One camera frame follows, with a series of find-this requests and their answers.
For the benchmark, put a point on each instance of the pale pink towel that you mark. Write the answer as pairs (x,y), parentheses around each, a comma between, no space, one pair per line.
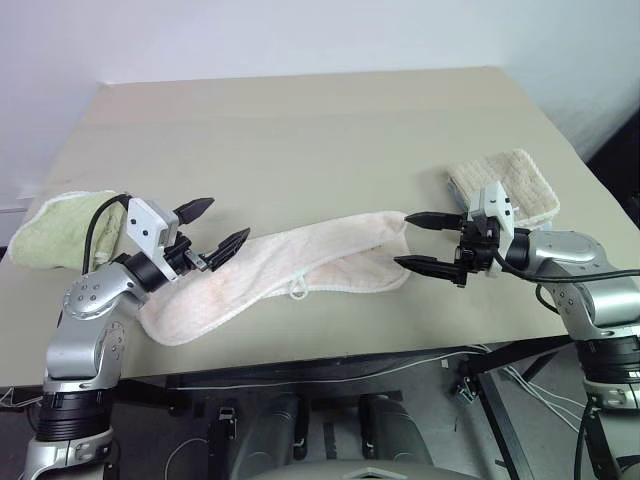
(280,260)

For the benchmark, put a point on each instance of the grey rounded robot leg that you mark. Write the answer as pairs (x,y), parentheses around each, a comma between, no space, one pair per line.
(272,435)
(395,435)

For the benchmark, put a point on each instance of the beige folded towel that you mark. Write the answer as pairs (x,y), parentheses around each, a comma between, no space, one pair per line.
(515,175)

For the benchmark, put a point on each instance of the grey robot torso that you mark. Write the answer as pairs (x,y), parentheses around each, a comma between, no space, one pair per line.
(370,474)

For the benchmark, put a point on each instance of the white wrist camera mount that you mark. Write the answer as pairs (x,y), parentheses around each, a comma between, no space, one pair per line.
(145,222)
(495,200)

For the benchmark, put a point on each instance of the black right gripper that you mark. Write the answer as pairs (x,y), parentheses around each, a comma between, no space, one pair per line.
(477,247)

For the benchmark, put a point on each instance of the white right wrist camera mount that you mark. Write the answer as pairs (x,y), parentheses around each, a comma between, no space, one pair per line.
(495,200)

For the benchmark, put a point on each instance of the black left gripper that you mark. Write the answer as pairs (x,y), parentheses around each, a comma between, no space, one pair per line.
(181,252)

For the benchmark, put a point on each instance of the black table frame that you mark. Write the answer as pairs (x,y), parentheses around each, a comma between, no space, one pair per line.
(300,372)

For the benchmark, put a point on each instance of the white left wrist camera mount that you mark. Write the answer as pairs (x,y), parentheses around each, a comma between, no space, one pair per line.
(145,222)

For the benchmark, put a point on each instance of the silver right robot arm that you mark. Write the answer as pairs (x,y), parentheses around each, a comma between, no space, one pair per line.
(575,255)

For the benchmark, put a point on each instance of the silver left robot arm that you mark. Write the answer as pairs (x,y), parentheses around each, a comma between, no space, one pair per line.
(80,345)

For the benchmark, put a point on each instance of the light green towel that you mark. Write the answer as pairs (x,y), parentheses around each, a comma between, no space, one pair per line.
(55,230)

